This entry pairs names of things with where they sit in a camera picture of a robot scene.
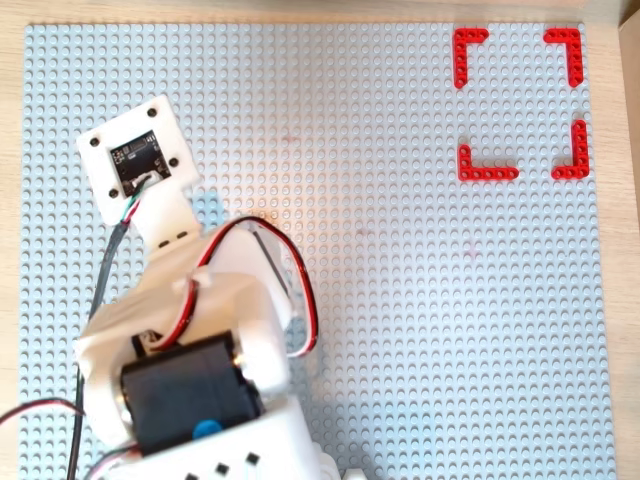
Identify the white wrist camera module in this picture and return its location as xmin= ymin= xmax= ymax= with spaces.
xmin=75 ymin=93 xmax=204 ymax=251

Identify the red L-shaped Lego beam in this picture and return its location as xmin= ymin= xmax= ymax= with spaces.
xmin=453 ymin=27 xmax=490 ymax=90
xmin=457 ymin=143 xmax=520 ymax=182
xmin=551 ymin=118 xmax=590 ymax=181
xmin=543 ymin=27 xmax=585 ymax=89

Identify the grey Lego baseplate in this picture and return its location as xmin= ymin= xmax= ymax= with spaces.
xmin=18 ymin=20 xmax=620 ymax=480

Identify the thin red black cable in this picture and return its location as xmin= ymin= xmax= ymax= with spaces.
xmin=0 ymin=396 xmax=87 ymax=426

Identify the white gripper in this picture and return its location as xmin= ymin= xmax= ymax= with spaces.
xmin=107 ymin=221 xmax=309 ymax=352

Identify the red black white servo cable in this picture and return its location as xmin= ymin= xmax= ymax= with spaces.
xmin=147 ymin=215 xmax=320 ymax=359

